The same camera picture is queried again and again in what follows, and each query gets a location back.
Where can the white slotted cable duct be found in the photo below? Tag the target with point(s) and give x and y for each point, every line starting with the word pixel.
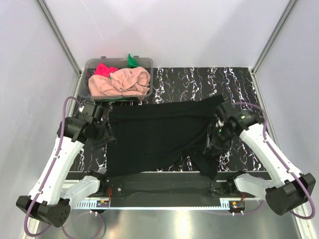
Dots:
pixel 90 204

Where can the red t shirt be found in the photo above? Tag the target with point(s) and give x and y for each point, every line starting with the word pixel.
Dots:
pixel 105 71

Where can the green t shirt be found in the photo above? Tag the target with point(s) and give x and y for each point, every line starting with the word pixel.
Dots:
pixel 131 62

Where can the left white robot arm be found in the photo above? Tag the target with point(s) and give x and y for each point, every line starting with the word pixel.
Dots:
pixel 47 201

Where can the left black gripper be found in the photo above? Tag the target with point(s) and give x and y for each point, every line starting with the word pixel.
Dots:
pixel 108 137

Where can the black t shirt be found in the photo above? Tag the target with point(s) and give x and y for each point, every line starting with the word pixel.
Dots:
pixel 155 136

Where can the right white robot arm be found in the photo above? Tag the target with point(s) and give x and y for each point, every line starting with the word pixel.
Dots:
pixel 288 187

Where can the clear plastic bin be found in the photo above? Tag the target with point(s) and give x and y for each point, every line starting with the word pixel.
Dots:
pixel 119 63

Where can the black marble pattern mat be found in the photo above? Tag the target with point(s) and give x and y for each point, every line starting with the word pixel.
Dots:
pixel 185 84

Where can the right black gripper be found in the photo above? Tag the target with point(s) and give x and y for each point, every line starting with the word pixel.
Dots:
pixel 220 148

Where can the pink t shirt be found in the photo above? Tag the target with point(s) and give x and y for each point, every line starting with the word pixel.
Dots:
pixel 123 83

